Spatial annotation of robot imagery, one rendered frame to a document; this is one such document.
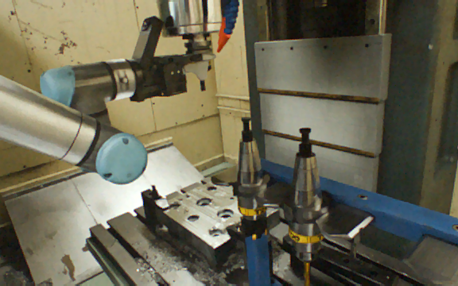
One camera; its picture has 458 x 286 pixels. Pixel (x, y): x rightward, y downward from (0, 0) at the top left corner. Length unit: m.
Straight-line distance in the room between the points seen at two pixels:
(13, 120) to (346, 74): 0.84
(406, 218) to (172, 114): 1.62
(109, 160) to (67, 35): 1.27
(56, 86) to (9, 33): 1.08
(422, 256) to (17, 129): 0.48
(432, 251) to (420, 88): 0.63
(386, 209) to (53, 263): 1.26
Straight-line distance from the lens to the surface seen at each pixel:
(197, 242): 0.83
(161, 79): 0.68
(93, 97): 0.60
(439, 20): 0.97
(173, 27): 0.71
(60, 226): 1.57
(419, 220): 0.44
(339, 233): 0.41
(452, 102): 1.31
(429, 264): 0.39
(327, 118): 1.08
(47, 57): 1.67
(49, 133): 0.46
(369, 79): 0.98
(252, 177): 0.50
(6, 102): 0.45
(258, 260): 0.69
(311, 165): 0.42
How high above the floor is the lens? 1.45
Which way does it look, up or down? 19 degrees down
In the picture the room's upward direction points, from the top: 6 degrees counter-clockwise
